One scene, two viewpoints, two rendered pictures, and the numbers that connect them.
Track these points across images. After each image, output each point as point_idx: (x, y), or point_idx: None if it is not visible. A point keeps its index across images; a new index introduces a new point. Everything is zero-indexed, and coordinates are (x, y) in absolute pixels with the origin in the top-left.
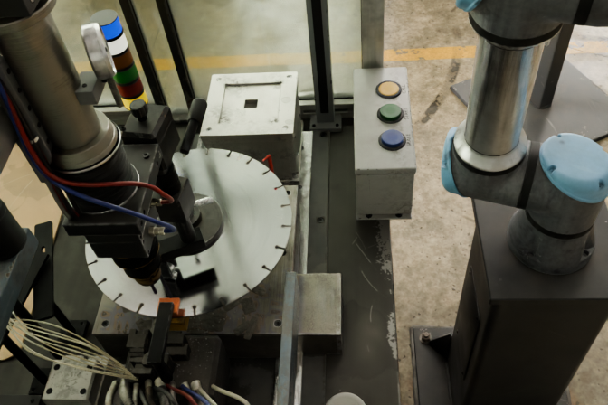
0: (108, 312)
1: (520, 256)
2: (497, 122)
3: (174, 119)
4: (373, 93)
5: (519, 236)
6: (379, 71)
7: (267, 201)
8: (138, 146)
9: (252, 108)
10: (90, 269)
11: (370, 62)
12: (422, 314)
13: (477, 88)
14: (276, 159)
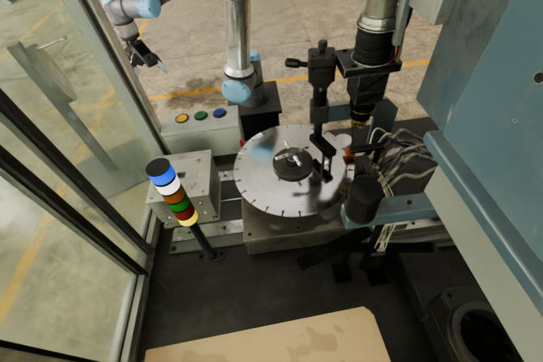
0: (339, 221)
1: (263, 101)
2: (250, 43)
3: (151, 266)
4: (183, 124)
5: (257, 97)
6: (166, 123)
7: (272, 136)
8: (338, 54)
9: (186, 173)
10: (336, 202)
11: (158, 126)
12: None
13: (243, 32)
14: (215, 173)
